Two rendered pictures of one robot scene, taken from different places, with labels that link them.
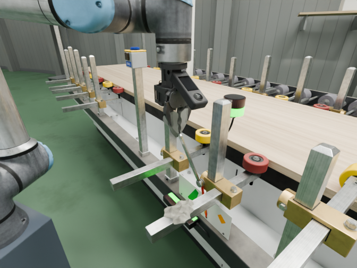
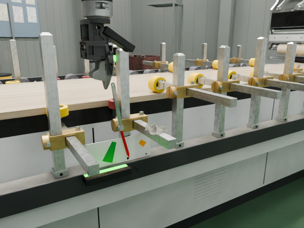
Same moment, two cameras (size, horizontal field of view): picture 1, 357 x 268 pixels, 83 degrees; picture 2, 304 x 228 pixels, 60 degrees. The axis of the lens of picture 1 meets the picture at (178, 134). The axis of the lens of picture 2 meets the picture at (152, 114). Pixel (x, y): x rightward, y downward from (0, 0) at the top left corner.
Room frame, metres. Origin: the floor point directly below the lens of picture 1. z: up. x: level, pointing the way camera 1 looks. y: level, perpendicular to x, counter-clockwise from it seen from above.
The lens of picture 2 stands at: (0.32, 0.82, 1.15)
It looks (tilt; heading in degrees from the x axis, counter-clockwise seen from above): 16 degrees down; 275
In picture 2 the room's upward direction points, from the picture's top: straight up
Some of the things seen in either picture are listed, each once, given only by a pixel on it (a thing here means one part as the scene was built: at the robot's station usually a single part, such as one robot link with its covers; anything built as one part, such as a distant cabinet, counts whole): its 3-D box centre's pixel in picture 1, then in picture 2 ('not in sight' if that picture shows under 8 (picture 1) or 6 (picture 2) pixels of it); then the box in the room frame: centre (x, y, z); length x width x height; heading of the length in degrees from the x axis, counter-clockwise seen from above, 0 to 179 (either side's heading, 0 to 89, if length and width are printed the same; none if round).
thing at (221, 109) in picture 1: (215, 173); (123, 113); (0.51, -0.12, 0.89); 0.03 x 0.03 x 0.48; 36
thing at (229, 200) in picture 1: (220, 187); (129, 122); (0.49, -0.13, 0.85); 0.13 x 0.06 x 0.05; 36
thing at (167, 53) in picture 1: (172, 53); (97, 11); (0.55, 0.01, 1.23); 0.10 x 0.09 x 0.05; 126
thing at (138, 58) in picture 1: (135, 59); not in sight; (0.92, 0.18, 1.18); 0.07 x 0.07 x 0.08; 36
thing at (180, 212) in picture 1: (181, 208); (155, 126); (0.38, -0.01, 0.87); 0.09 x 0.07 x 0.02; 126
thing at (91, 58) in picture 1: (96, 89); not in sight; (1.52, 0.62, 0.91); 0.03 x 0.03 x 0.48; 36
